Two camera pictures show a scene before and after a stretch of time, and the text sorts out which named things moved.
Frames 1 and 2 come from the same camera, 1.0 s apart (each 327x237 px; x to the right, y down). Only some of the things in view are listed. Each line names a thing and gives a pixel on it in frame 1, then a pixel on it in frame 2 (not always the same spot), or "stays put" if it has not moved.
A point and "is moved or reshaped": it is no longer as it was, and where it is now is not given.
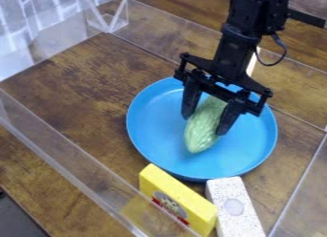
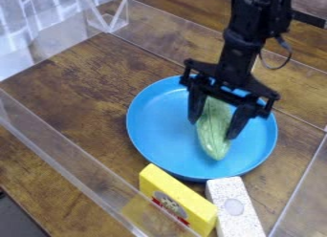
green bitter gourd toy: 202,125 is moved or reshaped
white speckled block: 236,215 stays put
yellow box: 168,208 stays put
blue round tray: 156,125 stays put
